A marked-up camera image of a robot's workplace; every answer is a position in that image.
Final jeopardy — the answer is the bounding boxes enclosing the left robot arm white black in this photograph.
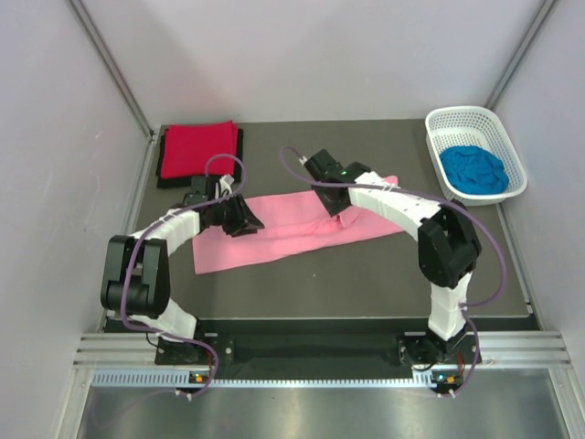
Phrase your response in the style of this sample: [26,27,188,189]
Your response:
[101,175,264,363]

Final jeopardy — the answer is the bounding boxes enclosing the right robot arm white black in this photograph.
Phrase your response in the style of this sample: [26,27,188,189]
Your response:
[299,149,482,364]

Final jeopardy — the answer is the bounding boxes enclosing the grey slotted cable duct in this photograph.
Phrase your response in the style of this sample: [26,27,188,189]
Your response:
[91,369,457,390]

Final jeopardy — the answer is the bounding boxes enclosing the white plastic basket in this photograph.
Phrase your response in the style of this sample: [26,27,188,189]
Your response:
[425,106,527,206]

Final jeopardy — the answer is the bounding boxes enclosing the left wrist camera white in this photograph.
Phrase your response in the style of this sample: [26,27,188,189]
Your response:
[217,175,235,198]

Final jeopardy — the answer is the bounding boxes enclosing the blue t shirt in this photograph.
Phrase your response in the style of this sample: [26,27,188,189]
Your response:
[440,145,509,196]

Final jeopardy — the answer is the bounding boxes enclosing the pink t shirt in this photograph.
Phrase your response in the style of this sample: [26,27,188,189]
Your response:
[193,190,401,274]

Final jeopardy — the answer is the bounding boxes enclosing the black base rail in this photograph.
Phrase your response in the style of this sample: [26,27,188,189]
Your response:
[154,318,481,380]

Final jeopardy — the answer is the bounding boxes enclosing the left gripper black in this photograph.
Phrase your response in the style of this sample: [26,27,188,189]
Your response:
[208,192,264,237]

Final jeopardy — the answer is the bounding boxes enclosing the folded black t shirt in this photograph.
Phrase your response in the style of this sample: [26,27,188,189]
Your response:
[155,127,245,190]

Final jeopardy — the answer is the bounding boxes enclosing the folded red t shirt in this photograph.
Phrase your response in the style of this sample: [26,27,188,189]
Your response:
[159,120,240,180]

